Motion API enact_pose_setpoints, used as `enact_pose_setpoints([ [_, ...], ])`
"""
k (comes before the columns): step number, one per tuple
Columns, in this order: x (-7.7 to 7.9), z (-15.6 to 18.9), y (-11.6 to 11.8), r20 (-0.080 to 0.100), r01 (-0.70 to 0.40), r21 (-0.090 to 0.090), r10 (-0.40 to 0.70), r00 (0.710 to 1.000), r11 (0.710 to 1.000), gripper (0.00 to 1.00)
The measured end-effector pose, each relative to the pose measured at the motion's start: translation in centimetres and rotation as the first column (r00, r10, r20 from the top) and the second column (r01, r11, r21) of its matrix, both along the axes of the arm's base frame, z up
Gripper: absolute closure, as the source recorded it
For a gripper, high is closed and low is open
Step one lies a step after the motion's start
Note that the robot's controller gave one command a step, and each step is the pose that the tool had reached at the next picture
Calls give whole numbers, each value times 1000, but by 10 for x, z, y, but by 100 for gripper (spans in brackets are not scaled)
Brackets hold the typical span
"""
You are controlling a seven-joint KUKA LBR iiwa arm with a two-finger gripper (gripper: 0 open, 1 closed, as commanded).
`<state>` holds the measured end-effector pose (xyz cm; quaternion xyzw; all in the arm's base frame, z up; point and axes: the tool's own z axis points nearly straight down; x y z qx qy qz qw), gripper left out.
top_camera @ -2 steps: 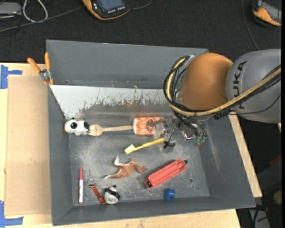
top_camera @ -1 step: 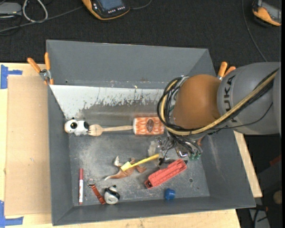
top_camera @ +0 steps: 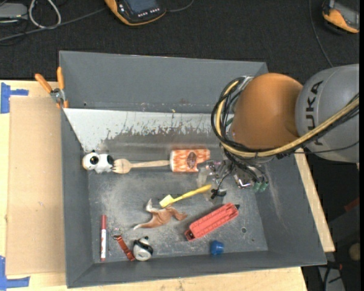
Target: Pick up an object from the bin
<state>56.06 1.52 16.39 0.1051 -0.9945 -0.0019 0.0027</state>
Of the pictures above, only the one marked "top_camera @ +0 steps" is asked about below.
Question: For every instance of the red and white marker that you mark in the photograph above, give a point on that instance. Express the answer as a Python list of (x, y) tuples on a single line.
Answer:
[(103, 238)]

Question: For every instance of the small black and white panda toy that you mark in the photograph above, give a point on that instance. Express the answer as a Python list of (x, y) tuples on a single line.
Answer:
[(142, 248)]

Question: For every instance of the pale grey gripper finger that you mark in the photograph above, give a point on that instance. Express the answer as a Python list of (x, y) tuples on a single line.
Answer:
[(210, 194), (203, 177)]

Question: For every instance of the grey metal bin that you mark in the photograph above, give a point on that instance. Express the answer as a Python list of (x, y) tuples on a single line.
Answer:
[(170, 83)]

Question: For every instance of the large black and white panda toy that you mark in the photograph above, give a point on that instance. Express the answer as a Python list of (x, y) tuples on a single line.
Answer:
[(97, 162)]

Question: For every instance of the wooden fork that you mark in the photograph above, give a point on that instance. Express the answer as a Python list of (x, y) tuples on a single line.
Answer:
[(139, 164)]

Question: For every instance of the orange and white packet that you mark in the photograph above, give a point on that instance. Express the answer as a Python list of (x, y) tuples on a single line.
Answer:
[(185, 160)]

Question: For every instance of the yellow toothbrush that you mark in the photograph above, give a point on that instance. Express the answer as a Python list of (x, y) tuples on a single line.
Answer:
[(185, 195)]

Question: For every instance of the brown toy animal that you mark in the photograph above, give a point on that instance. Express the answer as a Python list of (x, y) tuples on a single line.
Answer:
[(160, 217)]

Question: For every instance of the red flat tool case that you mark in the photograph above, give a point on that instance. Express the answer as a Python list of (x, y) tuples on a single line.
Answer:
[(212, 221)]

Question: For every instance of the brown cardboard board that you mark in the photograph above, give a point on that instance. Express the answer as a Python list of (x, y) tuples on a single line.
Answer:
[(33, 186)]

